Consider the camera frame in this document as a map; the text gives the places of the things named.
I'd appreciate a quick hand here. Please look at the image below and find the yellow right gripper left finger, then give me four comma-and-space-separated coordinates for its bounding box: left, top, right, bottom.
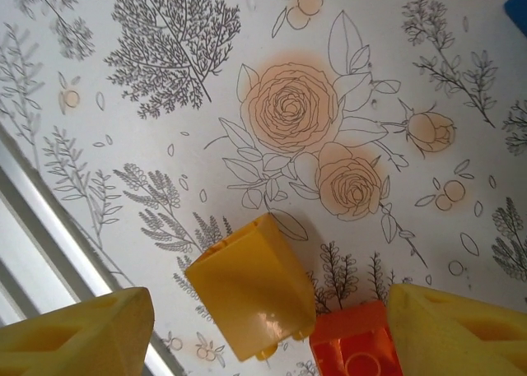
0, 285, 156, 376

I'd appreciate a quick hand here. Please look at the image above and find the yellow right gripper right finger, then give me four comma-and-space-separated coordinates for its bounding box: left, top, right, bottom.
386, 283, 527, 376

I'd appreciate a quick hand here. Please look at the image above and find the orange lego brick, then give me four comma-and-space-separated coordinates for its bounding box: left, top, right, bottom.
308, 299, 407, 376

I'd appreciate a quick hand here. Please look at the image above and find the yellow lego brick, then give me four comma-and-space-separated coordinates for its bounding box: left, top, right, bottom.
184, 211, 317, 363

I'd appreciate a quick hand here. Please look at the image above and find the blue lego brick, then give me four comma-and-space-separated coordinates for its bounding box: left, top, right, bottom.
502, 0, 527, 35

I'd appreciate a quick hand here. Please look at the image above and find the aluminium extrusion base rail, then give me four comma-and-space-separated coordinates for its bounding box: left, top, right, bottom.
0, 123, 189, 376

